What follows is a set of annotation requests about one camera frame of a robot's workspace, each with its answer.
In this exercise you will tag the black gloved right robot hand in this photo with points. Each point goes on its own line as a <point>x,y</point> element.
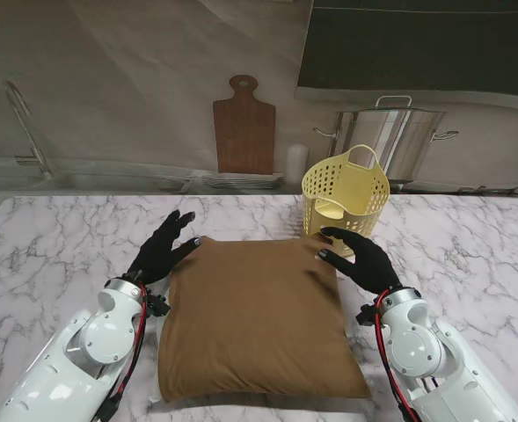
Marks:
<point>373,264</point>

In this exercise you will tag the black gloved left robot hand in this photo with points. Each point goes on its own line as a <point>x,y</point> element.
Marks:
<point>157,259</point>

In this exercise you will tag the brown pillowcase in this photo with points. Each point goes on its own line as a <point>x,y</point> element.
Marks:
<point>258,316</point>

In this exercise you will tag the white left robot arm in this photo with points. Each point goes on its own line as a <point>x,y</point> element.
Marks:
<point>87,334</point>

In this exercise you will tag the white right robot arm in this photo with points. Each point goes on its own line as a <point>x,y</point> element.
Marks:
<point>417,347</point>

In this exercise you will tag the yellow perforated laundry basket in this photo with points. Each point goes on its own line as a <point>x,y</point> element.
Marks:
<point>351,193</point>

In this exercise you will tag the steel kitchen sink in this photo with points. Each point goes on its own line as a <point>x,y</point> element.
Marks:
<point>109,181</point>

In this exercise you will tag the stack of white plates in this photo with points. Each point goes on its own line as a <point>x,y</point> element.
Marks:
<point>241,181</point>

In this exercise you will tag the large steel stockpot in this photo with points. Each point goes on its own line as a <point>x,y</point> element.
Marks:
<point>399,136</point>

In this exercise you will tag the black stove grate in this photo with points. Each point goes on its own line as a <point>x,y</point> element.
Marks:
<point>496,190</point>

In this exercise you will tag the chrome kitchen faucet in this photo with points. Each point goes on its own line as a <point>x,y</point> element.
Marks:
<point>44,167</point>

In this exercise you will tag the brown wooden cutting board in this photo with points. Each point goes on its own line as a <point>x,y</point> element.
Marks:
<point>243,132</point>

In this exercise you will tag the dark range hood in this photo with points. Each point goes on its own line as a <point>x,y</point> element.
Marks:
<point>417,44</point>

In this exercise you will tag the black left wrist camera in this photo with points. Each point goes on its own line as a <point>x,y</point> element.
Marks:
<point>157,304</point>

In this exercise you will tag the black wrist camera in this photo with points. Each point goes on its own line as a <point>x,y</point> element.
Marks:
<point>366,315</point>
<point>157,304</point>

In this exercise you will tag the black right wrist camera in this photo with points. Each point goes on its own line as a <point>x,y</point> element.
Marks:
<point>366,315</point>

